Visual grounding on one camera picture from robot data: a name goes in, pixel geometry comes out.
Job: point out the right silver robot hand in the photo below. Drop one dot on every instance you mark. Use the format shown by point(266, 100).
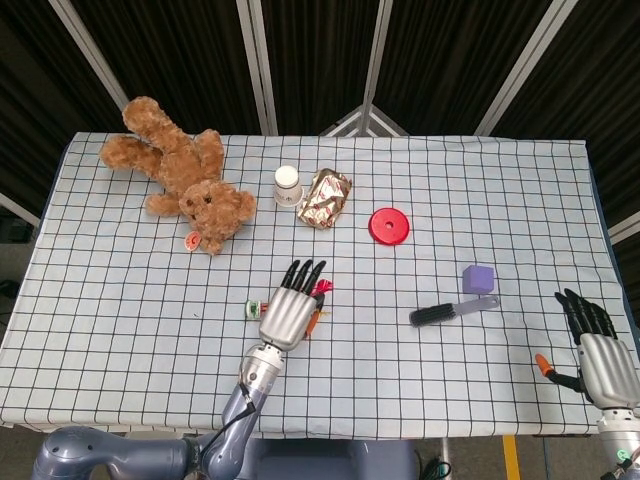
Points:
point(597, 360)

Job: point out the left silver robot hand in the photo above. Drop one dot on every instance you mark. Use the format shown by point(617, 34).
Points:
point(287, 315)

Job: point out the small colourful toy item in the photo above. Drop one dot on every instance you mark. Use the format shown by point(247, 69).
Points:
point(256, 309)

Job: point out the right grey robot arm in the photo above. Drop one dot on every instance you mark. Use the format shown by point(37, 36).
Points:
point(620, 445)

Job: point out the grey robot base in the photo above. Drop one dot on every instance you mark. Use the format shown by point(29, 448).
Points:
point(330, 460)

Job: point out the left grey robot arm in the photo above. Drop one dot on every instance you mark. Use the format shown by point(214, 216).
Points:
point(230, 410)

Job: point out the checked light blue tablecloth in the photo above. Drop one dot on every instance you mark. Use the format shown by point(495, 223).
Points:
point(350, 350)

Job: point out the crumpled gold foil snack bag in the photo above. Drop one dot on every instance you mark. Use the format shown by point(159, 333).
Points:
point(325, 200)

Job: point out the white paper cup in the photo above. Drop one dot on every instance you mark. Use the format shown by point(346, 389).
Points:
point(287, 187)

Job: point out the red plastic disc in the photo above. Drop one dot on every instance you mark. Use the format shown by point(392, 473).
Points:
point(390, 226)

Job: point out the purple foam cube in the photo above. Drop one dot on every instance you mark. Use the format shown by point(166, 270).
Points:
point(478, 280)

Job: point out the grey brush with black bristles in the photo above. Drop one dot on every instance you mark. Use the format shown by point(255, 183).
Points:
point(445, 312)

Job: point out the brown plush teddy bear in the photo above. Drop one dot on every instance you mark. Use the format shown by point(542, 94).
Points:
point(185, 180)

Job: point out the black folding screen with frame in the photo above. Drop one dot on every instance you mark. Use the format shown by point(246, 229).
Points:
point(320, 65)

